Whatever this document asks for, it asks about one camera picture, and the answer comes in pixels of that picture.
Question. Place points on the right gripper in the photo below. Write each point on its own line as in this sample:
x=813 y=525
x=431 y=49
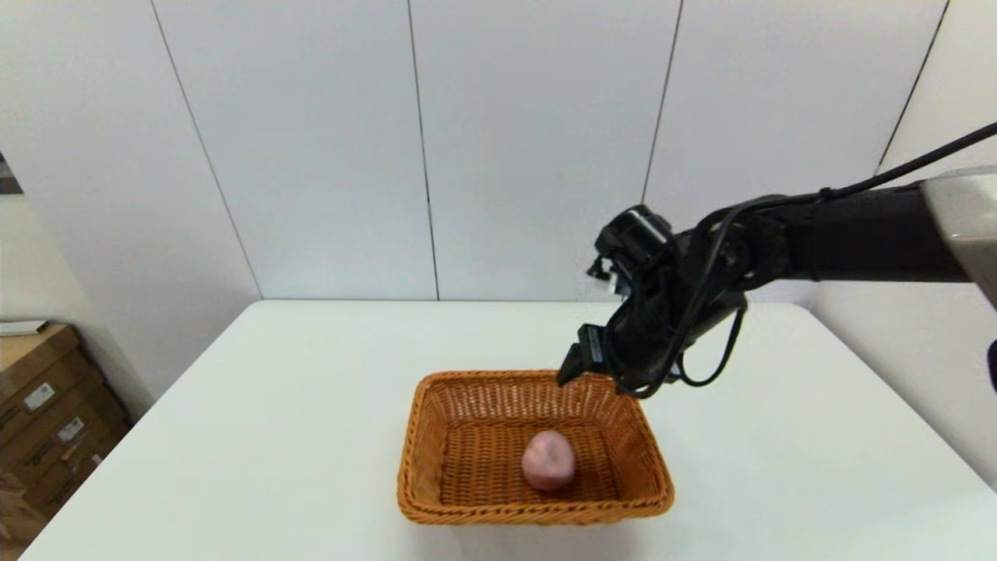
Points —
x=662 y=319

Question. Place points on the pink peach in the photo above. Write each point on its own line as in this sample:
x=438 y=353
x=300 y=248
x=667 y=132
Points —
x=549 y=461

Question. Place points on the orange wicker basket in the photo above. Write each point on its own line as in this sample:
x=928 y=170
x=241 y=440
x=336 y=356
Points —
x=483 y=460

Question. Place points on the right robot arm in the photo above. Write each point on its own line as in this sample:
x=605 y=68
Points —
x=857 y=234

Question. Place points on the brown cardboard box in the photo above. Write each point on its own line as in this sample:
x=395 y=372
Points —
x=62 y=460
x=35 y=358

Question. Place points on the white flat packet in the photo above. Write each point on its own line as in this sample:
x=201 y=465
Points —
x=22 y=328

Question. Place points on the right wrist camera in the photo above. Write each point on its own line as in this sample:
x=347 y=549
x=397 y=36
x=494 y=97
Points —
x=631 y=238

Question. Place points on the dark wall fixture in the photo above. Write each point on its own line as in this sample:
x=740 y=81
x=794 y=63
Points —
x=8 y=181

